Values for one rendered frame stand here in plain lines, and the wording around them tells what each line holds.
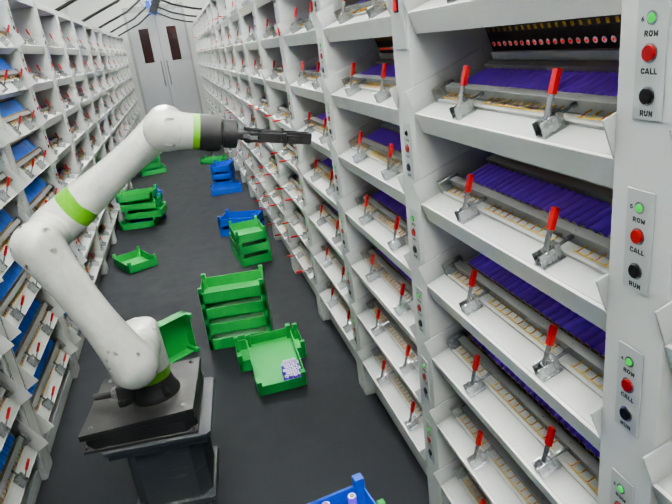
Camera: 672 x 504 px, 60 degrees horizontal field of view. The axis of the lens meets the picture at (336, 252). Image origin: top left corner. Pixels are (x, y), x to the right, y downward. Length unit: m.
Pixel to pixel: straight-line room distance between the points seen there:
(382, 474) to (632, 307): 1.34
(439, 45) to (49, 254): 1.04
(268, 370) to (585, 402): 1.73
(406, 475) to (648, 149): 1.47
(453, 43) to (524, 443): 0.81
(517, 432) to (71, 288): 1.10
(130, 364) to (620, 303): 1.24
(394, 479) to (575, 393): 1.07
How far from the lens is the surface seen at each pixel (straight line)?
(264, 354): 2.59
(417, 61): 1.27
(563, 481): 1.14
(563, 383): 1.02
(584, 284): 0.88
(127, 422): 1.85
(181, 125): 1.53
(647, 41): 0.71
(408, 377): 1.77
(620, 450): 0.90
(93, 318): 1.63
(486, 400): 1.32
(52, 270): 1.59
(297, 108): 2.63
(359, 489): 1.28
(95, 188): 1.70
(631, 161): 0.74
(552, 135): 0.88
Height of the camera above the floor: 1.32
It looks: 20 degrees down
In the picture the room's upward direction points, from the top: 7 degrees counter-clockwise
